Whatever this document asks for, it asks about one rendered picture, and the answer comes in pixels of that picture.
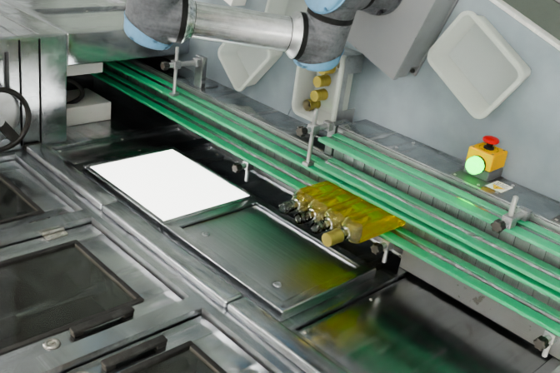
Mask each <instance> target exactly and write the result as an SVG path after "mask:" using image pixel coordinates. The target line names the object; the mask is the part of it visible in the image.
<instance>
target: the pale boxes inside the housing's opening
mask: <svg viewBox="0 0 560 373"><path fill-rule="evenodd" d="M98 72H103V62H98V63H89V64H81V65H73V66H67V77H68V76H76V75H83V74H90V73H98ZM84 91H85V95H84V98H83V99H82V100H81V101H80V102H78V103H74V104H67V127H70V126H75V125H80V124H85V123H90V122H100V121H105V120H110V119H111V102H110V101H109V100H107V99H105V98H103V97H101V96H99V95H98V94H97V93H95V92H93V91H91V90H89V89H88V88H84ZM79 95H80V91H79V89H74V90H68V91H67V102H70V101H71V100H73V99H75V98H77V97H78V96H79Z"/></svg>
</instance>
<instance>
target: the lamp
mask: <svg viewBox="0 0 560 373"><path fill-rule="evenodd" d="M466 168H467V171H468V172H470V173H471V174H473V175H475V174H479V173H482V172H484V170H485V169H486V162H485V160H484V159H483V158H482V157H481V156H478V155H476V156H473V157H470V158H468V159H467V161H466Z"/></svg>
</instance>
